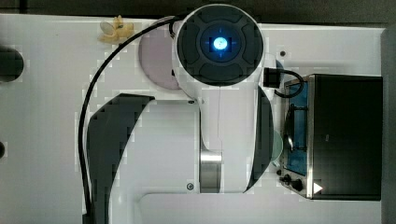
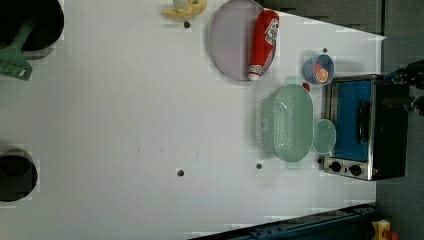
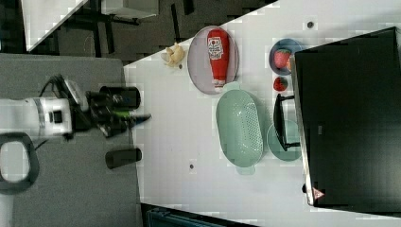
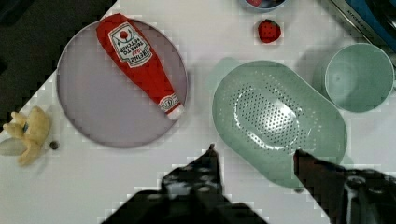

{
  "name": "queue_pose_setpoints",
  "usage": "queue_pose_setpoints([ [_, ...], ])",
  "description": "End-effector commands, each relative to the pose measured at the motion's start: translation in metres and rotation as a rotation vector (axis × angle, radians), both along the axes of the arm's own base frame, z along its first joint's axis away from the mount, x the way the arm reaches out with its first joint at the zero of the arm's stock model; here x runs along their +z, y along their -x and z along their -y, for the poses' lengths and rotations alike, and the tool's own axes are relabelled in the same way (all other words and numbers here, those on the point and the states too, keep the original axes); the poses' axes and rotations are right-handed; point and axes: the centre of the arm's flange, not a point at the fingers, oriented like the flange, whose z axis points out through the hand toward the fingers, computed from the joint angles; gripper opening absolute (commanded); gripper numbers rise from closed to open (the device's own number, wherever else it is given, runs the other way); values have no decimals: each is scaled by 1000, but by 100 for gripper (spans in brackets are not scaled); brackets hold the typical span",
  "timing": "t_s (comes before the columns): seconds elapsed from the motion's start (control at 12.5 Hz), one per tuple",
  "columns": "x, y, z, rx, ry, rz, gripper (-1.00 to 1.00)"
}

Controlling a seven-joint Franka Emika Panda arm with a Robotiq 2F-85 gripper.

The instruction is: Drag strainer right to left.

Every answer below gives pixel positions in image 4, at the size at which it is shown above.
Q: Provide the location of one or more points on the green plastic strainer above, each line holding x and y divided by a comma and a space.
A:
265, 112

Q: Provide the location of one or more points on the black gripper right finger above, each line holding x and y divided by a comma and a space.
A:
347, 196

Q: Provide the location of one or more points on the yellow plush banana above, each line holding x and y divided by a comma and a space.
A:
27, 135

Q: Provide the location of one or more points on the red plush ketchup bottle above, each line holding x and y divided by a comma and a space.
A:
132, 53

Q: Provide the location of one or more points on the blue small bowl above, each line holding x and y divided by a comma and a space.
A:
262, 6

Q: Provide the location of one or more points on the green plastic cup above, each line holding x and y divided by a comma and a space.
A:
356, 78

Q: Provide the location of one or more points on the silver toaster oven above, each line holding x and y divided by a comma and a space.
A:
374, 19

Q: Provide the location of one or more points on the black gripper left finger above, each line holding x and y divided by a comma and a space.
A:
192, 194

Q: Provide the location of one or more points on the grey round plate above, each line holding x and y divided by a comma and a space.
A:
102, 103

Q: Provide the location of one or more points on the red toy strawberry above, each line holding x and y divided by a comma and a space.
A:
269, 31

